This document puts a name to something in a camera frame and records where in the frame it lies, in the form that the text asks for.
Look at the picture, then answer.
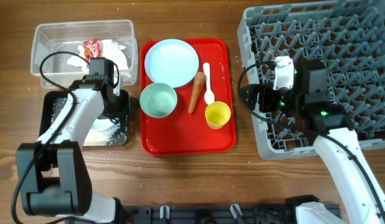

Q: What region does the red snack wrapper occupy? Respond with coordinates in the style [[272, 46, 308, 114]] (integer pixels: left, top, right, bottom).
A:
[[83, 39, 102, 62]]

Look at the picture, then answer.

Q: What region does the black tray bin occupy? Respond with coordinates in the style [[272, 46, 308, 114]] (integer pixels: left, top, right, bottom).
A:
[[39, 91, 128, 136]]

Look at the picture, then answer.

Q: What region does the orange carrot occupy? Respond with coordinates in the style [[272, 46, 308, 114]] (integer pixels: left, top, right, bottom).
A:
[[188, 72, 206, 114]]

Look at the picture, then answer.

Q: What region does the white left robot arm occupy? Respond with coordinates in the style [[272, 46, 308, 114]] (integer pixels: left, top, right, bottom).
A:
[[11, 57, 133, 223]]

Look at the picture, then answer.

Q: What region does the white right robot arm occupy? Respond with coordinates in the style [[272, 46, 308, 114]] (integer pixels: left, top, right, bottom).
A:
[[237, 57, 385, 223]]

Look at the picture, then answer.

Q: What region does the clear plastic bin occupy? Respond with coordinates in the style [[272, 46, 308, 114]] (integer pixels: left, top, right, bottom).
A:
[[31, 19, 138, 86]]

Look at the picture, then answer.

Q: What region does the light blue plate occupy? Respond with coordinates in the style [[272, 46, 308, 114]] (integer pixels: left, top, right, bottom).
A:
[[144, 39, 199, 88]]

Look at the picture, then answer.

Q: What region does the yellow plastic cup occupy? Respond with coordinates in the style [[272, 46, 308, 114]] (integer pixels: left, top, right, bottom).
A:
[[205, 101, 231, 129]]

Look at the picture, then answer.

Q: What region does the green bowl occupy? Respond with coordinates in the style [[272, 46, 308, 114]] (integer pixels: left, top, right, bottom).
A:
[[140, 83, 178, 118]]

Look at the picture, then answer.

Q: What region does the grey dishwasher rack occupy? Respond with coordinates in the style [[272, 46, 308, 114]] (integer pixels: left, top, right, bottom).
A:
[[237, 1, 385, 151]]

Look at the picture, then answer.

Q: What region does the white rice pile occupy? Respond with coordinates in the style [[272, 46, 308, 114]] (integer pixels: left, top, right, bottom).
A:
[[83, 123, 128, 147]]

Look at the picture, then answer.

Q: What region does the light blue rice bowl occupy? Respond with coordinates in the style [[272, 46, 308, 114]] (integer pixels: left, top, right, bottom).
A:
[[91, 118, 118, 131]]

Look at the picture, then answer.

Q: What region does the white plastic spoon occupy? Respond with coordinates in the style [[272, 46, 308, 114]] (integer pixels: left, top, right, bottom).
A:
[[203, 62, 215, 105]]

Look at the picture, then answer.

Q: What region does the red plastic tray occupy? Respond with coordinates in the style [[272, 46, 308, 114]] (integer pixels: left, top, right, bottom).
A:
[[140, 38, 237, 156]]

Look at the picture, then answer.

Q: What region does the white napkin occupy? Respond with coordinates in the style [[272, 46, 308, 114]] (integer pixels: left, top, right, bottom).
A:
[[78, 39, 129, 70]]

